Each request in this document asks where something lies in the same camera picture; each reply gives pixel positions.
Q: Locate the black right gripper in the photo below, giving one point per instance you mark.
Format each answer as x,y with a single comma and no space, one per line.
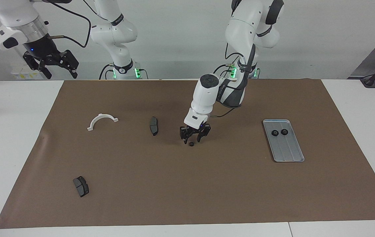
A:
42,49

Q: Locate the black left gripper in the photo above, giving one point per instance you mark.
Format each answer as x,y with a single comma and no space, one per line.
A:
196,128

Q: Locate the wide dark grey brake pad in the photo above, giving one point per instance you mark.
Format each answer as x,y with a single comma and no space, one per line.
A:
81,187

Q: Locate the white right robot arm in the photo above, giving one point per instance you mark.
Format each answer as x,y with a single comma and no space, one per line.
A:
9,16

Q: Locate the white semicircular plastic bracket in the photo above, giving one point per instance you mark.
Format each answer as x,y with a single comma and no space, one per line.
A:
102,116

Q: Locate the white wall socket box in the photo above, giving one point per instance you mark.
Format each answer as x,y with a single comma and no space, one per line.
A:
17,70

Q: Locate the slim dark grey brake pad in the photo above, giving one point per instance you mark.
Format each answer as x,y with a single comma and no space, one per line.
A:
154,126

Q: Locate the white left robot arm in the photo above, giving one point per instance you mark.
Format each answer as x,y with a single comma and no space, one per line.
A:
240,26

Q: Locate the brown paper table mat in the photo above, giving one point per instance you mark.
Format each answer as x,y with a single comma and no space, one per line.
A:
207,181

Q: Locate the silver metal tray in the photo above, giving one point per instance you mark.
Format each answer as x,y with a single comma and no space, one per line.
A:
289,154

